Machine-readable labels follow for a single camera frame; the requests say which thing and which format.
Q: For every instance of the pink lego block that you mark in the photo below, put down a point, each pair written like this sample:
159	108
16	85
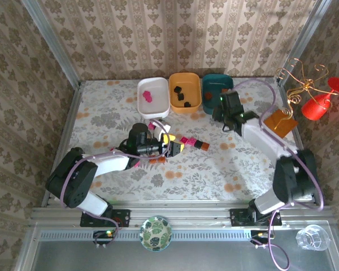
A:
151	125
147	96
191	142
136	165
184	140

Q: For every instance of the black lego block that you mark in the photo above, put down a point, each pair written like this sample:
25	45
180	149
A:
180	97
177	89
198	144
187	104

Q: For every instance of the orange lego block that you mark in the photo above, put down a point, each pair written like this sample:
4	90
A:
205	146
153	161
208	95
161	160

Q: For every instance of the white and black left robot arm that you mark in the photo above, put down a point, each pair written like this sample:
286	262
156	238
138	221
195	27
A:
113	165

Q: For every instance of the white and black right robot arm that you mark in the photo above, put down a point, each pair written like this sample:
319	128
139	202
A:
260	138

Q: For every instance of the teal plastic container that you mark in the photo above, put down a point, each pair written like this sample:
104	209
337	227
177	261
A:
212	84

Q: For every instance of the white plastic container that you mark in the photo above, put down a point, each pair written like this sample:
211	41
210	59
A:
158	98

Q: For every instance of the orange plastic container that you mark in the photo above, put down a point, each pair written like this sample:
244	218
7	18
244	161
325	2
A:
189	90

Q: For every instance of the orange acrylic plate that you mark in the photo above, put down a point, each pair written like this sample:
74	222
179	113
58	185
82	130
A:
282	127

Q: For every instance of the red plastic goblet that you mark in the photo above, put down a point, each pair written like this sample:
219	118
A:
313	108

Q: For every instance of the leaf pattern bowl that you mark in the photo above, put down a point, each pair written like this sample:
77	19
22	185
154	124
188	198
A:
156	233

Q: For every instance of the small black controller board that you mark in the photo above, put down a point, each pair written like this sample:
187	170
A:
101	235

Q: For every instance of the clear glass cup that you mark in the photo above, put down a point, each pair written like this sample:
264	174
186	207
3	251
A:
312	238

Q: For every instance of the aluminium side rail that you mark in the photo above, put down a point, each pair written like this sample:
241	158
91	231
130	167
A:
65	132
282	93

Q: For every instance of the long aluminium base rail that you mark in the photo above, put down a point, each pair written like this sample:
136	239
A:
186	214

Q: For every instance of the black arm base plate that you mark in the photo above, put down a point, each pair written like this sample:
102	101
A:
121	218
238	218

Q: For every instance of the aluminium frame post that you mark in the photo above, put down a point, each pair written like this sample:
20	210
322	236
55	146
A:
52	42
306	31

